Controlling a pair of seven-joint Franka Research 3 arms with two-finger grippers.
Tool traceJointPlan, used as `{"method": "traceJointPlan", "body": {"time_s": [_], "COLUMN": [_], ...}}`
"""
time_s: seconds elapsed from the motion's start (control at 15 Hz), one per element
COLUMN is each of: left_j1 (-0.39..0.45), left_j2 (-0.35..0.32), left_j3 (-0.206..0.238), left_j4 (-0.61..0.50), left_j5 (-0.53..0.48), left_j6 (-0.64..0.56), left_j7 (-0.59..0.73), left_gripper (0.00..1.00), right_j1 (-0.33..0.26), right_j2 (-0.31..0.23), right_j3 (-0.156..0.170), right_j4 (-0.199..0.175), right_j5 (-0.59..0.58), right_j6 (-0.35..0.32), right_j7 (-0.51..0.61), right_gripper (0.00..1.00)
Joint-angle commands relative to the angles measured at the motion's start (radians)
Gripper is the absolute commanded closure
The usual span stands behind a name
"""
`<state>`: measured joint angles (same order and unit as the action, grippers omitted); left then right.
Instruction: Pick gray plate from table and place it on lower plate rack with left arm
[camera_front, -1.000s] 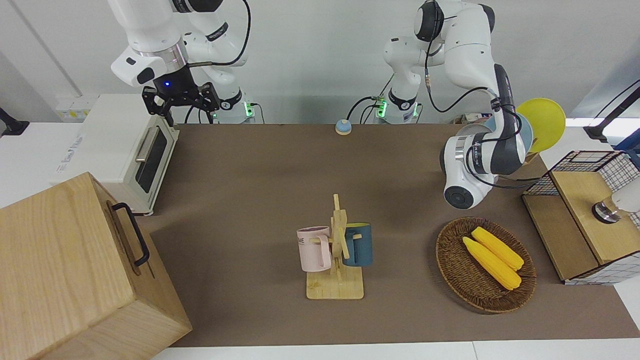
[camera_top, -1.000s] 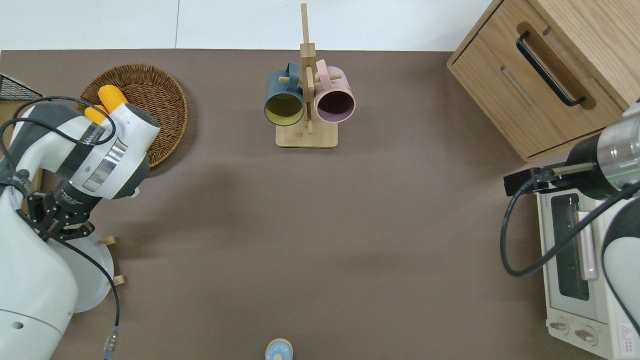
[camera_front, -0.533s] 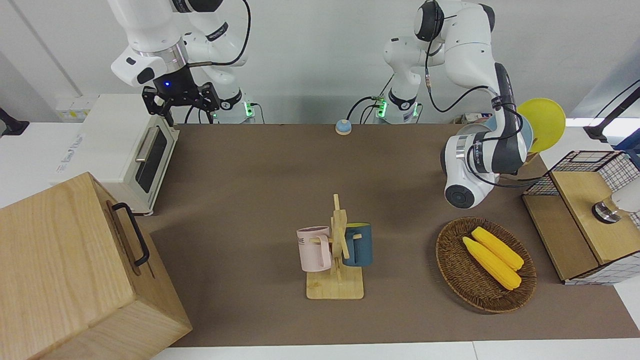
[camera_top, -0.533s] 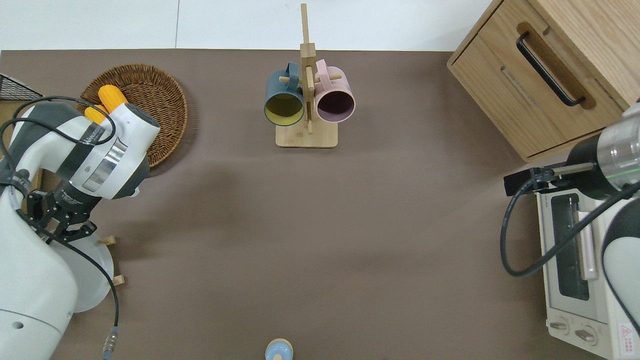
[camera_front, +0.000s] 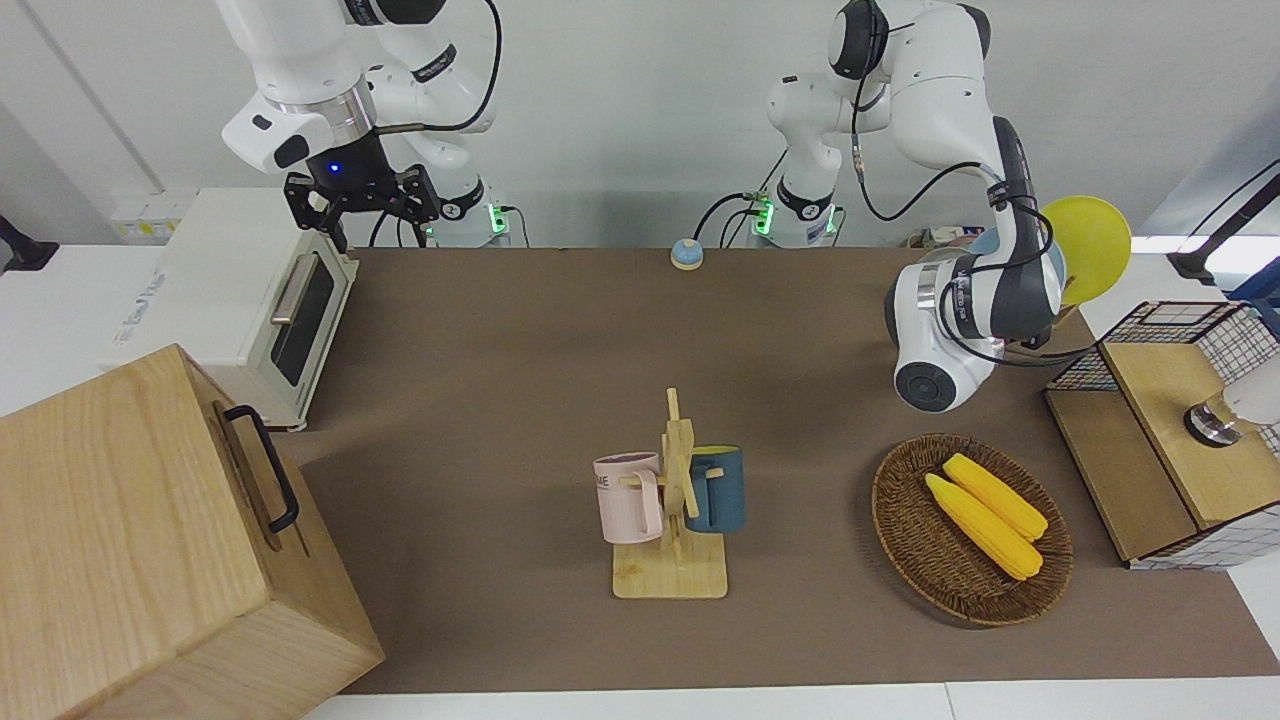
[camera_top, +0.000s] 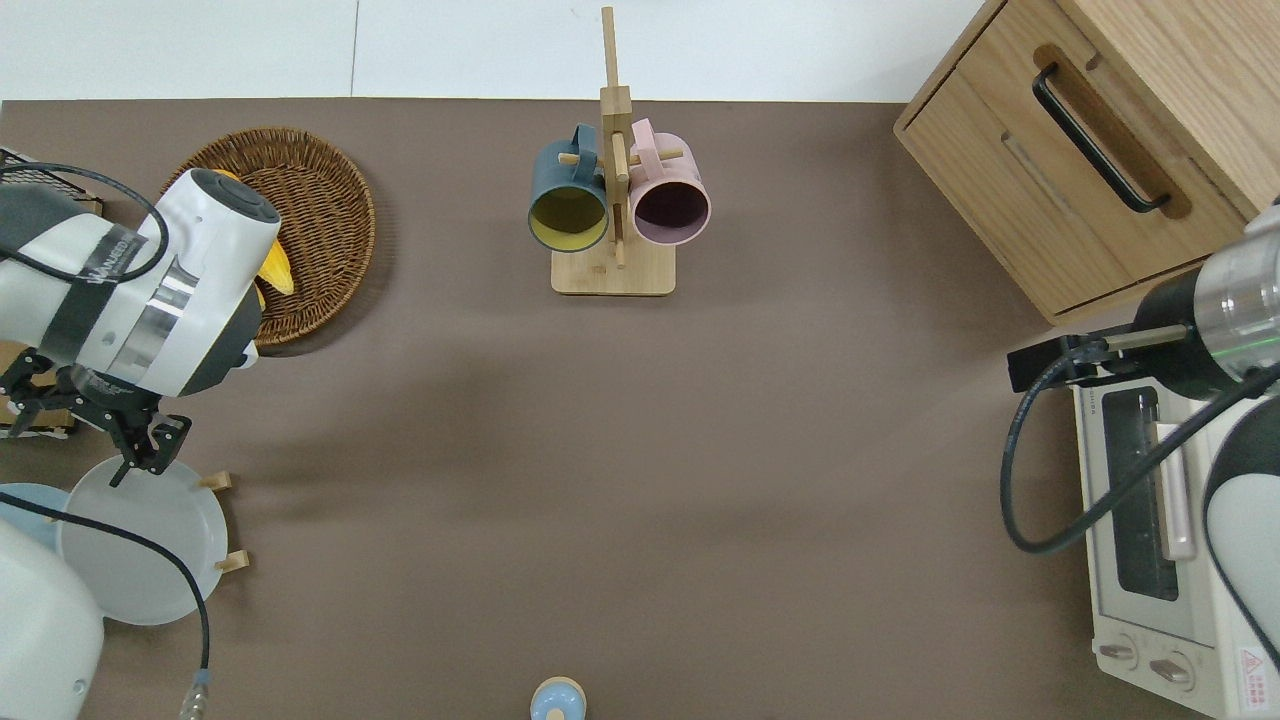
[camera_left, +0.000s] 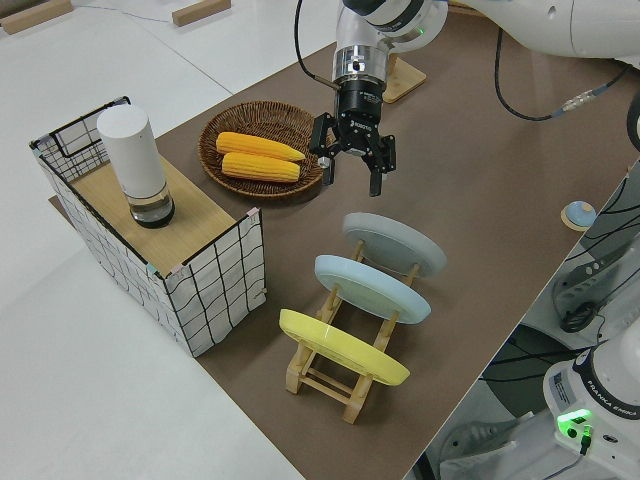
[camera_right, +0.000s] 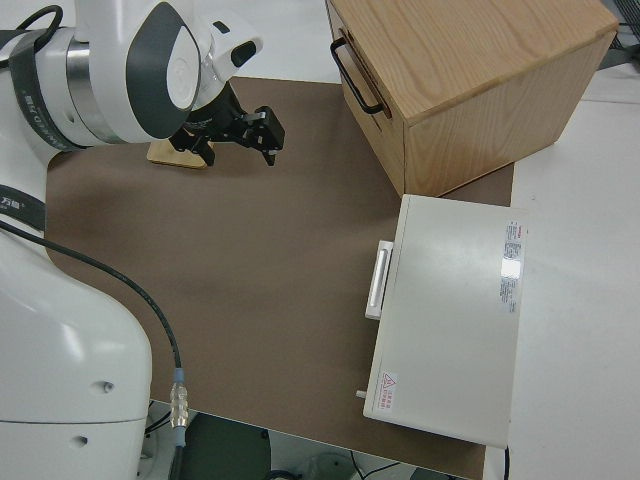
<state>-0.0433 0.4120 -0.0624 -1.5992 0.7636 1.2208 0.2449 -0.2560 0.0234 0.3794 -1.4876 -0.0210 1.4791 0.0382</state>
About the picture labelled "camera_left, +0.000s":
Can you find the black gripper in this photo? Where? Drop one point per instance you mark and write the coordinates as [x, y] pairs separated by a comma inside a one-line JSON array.
[[361, 120]]

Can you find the gray plate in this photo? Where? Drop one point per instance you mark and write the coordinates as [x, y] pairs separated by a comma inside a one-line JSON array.
[[395, 245]]

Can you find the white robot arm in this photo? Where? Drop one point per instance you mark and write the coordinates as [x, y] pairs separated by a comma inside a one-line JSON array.
[[575, 25]]

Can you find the light blue plate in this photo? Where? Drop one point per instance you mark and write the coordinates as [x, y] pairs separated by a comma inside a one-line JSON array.
[[370, 290]]

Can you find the yellow plate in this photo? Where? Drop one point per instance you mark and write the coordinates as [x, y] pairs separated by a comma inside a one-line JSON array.
[[340, 347]]

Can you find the wooden plate rack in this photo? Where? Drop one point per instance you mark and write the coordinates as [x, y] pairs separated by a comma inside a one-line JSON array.
[[356, 402]]

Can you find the wooden mug stand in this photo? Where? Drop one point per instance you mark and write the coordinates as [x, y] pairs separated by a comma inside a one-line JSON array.
[[410, 80]]

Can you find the brown wicker basket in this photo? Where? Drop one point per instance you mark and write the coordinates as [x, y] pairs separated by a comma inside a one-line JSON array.
[[265, 117]]

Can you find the yellow corn cob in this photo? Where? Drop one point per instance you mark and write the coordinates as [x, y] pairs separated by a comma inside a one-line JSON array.
[[260, 167], [255, 145]]

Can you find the small pink clip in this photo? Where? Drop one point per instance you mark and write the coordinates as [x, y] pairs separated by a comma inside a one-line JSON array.
[[253, 216], [178, 271]]

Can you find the wooden shelf board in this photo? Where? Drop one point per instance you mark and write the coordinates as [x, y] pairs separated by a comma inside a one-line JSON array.
[[200, 215]]

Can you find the wooden block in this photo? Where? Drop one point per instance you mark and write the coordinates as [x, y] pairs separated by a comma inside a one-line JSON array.
[[30, 17], [200, 11]]

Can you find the white cylindrical bottle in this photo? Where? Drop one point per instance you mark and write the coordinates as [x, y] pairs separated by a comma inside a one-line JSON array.
[[132, 155]]

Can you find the blue round bell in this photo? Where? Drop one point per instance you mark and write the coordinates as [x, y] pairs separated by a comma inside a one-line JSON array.
[[580, 212]]

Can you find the small blue clip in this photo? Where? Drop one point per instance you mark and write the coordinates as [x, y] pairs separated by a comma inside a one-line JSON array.
[[38, 148], [151, 268]]

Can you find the grey floor stand leg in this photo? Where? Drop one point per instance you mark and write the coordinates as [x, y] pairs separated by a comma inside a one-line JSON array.
[[480, 440], [585, 280]]

